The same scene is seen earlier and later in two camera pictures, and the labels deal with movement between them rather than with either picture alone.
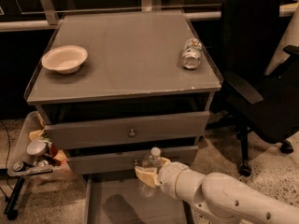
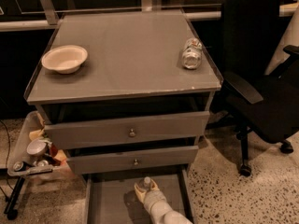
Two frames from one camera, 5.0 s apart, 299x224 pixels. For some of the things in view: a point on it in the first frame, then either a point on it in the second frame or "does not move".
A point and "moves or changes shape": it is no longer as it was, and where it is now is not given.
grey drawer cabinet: (115, 86) does not move
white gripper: (168, 176) -> (153, 197)
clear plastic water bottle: (153, 161) moves or changes shape
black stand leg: (9, 210) does not move
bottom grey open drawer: (125, 199) does not move
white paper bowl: (64, 59) does not move
